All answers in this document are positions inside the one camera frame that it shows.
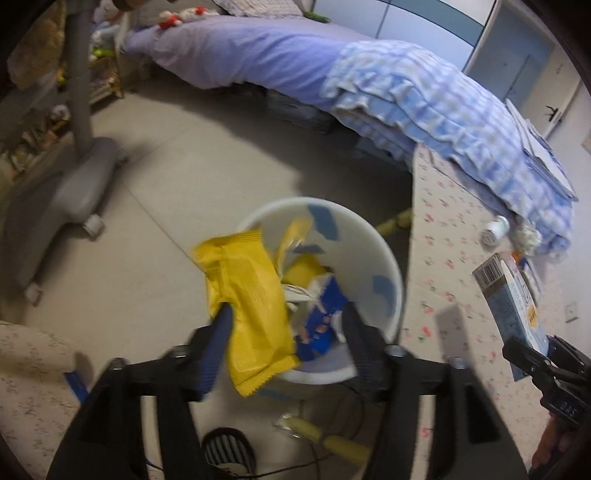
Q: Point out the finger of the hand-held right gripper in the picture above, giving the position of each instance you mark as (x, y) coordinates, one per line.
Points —
(570, 353)
(526, 360)

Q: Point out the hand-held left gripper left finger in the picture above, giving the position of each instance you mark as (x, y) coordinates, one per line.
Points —
(214, 350)

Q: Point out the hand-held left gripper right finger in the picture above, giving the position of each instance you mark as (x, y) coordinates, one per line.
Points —
(364, 350)

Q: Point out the blue cardboard box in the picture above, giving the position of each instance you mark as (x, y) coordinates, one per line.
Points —
(512, 309)

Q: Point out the large yellow snack packet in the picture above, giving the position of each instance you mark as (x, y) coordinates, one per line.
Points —
(254, 300)

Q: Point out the white plastic bin blue patches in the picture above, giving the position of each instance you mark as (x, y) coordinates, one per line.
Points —
(364, 249)

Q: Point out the person's right hand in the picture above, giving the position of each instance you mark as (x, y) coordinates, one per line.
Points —
(554, 443)

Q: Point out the blue snack packet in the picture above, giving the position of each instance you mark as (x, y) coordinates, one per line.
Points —
(323, 318)

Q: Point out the beige crumpled wrapper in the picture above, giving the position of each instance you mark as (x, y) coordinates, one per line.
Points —
(298, 297)

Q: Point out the yellow padded table leg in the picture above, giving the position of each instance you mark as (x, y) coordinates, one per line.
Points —
(332, 443)
(395, 222)

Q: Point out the striped slipper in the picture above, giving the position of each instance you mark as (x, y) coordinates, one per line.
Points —
(226, 450)

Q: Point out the cherry print tablecloth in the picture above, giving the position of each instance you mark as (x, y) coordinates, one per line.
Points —
(443, 258)

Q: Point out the crumpled white tissue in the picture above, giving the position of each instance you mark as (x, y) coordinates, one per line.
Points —
(526, 237)

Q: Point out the small gold wrapper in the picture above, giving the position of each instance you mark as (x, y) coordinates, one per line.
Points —
(293, 240)

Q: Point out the white bottle green label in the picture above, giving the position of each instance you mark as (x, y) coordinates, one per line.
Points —
(495, 230)

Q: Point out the blue strip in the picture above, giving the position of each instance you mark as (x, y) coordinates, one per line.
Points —
(77, 385)

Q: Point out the floral cushion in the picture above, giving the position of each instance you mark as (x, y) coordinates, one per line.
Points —
(32, 392)

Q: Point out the folded blue sheets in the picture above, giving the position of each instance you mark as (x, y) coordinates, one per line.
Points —
(545, 157)

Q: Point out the grey wheeled stand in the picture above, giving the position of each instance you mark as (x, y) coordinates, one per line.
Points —
(60, 198)

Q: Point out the blue plaid ruffled quilt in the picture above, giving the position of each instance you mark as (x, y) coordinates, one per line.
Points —
(438, 110)

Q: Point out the bed with purple sheet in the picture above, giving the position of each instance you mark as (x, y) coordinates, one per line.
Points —
(240, 55)

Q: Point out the wooden shelf with toys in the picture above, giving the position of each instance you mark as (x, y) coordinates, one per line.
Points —
(108, 69)

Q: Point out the grey door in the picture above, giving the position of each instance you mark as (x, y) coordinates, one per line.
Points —
(521, 55)

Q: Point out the red plush toy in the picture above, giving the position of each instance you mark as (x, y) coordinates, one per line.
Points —
(171, 21)

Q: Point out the blue white wardrobe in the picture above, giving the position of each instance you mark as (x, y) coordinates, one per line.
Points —
(406, 18)

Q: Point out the green toy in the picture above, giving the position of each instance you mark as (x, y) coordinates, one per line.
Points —
(316, 17)

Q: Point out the brown plush blanket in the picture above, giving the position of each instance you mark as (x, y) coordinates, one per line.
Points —
(37, 55)

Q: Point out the plaid pillow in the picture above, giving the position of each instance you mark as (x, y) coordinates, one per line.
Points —
(258, 7)

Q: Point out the white wall socket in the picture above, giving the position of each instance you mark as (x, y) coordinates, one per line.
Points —
(572, 311)

